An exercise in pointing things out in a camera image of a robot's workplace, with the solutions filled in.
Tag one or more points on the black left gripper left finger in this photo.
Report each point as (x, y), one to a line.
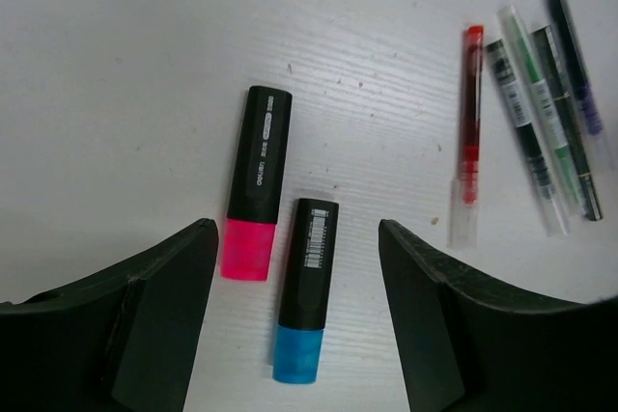
(122, 339)

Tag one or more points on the green gel pen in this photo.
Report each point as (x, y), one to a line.
(537, 86)

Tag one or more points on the purple gel pen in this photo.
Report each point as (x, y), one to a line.
(562, 22)

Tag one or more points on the black gold pen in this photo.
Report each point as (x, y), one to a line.
(550, 61)

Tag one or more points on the black gel pen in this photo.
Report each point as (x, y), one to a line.
(519, 112)

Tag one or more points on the blue highlighter marker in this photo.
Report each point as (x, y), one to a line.
(305, 293)

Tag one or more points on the red gel pen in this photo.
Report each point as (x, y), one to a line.
(465, 184)

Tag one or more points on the pink highlighter marker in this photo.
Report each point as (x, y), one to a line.
(257, 180)

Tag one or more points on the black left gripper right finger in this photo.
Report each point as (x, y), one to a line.
(470, 342)

